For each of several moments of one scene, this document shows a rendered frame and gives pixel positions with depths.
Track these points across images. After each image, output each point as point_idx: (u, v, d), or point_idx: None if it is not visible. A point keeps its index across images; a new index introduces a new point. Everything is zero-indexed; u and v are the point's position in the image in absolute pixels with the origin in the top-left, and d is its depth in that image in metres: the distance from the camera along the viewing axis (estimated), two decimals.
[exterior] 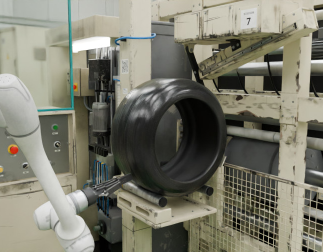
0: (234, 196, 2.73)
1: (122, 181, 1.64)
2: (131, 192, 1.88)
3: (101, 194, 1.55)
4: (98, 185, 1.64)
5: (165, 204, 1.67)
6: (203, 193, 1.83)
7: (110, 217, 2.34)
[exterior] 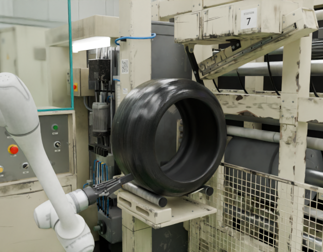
0: (234, 196, 2.73)
1: (123, 181, 1.63)
2: (128, 187, 1.87)
3: (101, 193, 1.55)
4: (98, 185, 1.64)
5: (161, 206, 1.66)
6: (208, 186, 1.85)
7: (110, 217, 2.34)
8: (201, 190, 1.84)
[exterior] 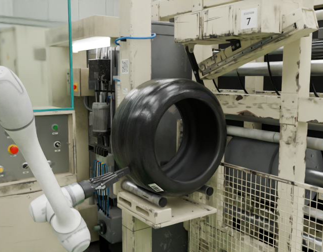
0: (234, 196, 2.73)
1: (119, 174, 1.62)
2: None
3: (97, 187, 1.54)
4: (95, 178, 1.62)
5: (165, 198, 1.67)
6: None
7: (110, 217, 2.34)
8: (201, 188, 1.84)
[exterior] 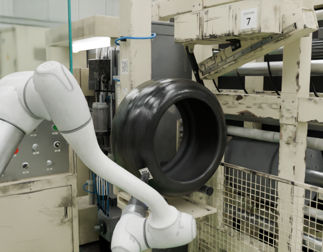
0: (234, 196, 2.73)
1: None
2: None
3: None
4: None
5: None
6: (206, 194, 1.84)
7: (110, 217, 2.34)
8: None
